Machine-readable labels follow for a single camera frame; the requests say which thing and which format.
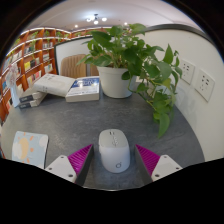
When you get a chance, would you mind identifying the green plant in white pot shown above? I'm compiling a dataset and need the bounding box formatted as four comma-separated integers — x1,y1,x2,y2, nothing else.
77,23,184,139

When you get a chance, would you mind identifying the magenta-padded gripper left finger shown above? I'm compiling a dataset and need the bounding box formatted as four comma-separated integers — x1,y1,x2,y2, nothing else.
44,143,95,187

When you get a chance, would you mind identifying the orange wooden bookshelf unit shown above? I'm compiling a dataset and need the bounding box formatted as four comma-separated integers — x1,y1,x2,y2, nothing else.
0,27,111,124

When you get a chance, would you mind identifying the light blue sun-print mouse pad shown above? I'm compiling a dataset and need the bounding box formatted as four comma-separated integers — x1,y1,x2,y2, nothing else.
11,130,50,170

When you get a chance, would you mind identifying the blue and white book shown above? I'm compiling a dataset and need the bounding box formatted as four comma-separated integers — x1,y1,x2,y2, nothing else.
65,76,101,103

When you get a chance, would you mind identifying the ceiling lamp with round bulbs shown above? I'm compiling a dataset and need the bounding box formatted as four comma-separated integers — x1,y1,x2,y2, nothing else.
85,13,108,25

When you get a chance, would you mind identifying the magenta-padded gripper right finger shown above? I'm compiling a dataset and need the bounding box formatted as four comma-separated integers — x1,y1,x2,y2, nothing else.
134,143,183,186

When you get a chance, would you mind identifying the white wall socket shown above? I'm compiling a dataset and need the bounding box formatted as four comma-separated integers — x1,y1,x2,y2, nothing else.
179,59,196,85
194,68,216,102

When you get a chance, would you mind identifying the dark hardcover book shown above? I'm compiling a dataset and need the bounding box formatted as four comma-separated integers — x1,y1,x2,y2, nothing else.
18,97,44,110
18,88,48,104

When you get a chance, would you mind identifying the thick white book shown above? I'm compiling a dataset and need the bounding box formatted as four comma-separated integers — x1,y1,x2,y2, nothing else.
32,73,77,98

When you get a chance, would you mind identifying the white computer mouse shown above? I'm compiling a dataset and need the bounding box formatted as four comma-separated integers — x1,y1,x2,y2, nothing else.
98,128,131,174

